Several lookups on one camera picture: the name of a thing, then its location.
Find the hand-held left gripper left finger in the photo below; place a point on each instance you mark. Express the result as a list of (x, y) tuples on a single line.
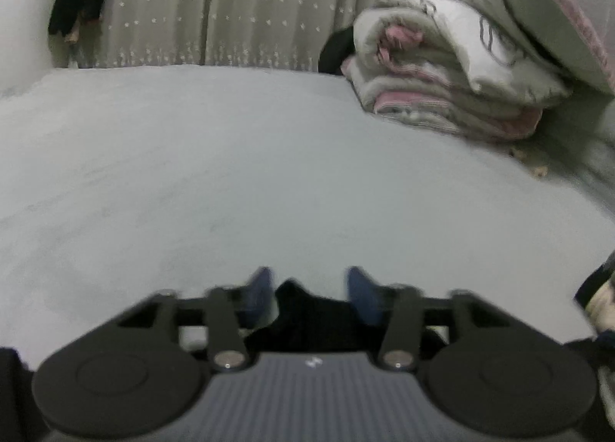
[(259, 295)]

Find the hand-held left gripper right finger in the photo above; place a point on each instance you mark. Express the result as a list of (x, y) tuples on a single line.
[(359, 295)]

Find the black dress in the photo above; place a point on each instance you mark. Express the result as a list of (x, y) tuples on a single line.
[(312, 322)]

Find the grey bed sheet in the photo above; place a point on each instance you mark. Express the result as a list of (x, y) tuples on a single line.
[(192, 158)]

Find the folded pink and grey quilt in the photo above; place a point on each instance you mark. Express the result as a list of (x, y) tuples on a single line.
[(408, 81)]

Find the dark and beige cloth pile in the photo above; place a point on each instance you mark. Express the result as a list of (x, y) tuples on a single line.
[(600, 302)]

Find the white printed pillow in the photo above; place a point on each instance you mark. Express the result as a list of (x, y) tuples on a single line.
[(480, 48)]

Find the grey quilted bedspread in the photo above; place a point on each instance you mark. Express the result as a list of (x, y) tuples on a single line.
[(591, 144)]

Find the grey star-patterned curtain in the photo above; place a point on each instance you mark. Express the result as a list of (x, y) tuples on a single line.
[(240, 5)]

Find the grey and pink pillow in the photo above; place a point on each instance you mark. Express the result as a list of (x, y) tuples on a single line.
[(538, 14)]

